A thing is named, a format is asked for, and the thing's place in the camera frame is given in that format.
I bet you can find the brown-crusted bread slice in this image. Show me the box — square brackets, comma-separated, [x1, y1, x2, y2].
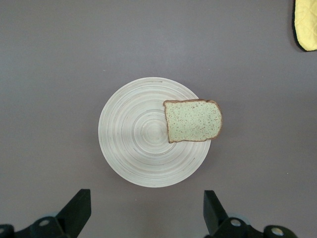
[162, 99, 223, 144]

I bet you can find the yellow quilted oven mitt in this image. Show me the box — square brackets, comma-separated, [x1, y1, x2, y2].
[291, 0, 317, 53]

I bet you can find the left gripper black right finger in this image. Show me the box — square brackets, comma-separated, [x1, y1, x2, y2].
[203, 190, 299, 238]

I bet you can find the brown table cover sheet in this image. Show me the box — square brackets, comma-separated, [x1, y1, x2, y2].
[0, 0, 317, 238]

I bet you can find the round pale wooden plate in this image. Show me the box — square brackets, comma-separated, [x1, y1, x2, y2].
[98, 77, 211, 188]

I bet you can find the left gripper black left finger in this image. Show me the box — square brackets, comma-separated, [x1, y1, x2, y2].
[0, 188, 92, 238]

